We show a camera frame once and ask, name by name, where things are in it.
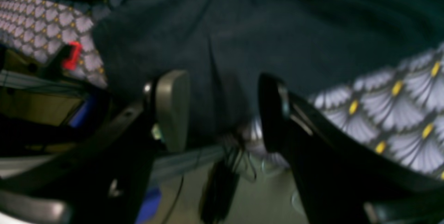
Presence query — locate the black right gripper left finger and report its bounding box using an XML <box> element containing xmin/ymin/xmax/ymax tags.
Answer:
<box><xmin>1</xmin><ymin>70</ymin><xmax>190</xmax><ymax>224</ymax></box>

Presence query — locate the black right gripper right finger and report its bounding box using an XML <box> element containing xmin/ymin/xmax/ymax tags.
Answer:
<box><xmin>258</xmin><ymin>74</ymin><xmax>444</xmax><ymax>224</ymax></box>

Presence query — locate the dark navy T-shirt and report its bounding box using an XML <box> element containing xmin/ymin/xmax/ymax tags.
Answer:
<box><xmin>73</xmin><ymin>0</ymin><xmax>443</xmax><ymax>137</ymax></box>

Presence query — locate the fan patterned tablecloth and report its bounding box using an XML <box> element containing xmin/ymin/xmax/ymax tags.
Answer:
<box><xmin>1</xmin><ymin>0</ymin><xmax>443</xmax><ymax>179</ymax></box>

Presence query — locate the red table clamp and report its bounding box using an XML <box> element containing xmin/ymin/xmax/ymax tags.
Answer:
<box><xmin>62</xmin><ymin>41</ymin><xmax>83</xmax><ymax>70</ymax></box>

